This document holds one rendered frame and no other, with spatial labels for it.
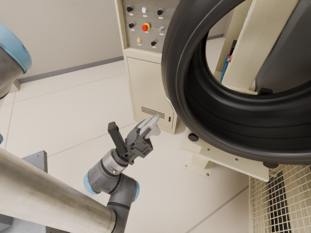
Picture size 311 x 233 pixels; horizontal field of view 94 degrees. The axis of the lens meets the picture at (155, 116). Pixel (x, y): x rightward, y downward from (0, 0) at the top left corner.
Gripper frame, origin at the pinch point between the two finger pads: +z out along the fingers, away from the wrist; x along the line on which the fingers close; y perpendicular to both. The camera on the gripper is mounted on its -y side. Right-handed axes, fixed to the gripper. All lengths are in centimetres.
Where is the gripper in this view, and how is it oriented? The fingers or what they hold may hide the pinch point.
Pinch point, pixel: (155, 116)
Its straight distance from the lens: 50.1
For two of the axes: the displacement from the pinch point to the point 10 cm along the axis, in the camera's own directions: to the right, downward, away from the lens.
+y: 6.6, 5.9, 4.6
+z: 7.1, -6.8, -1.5
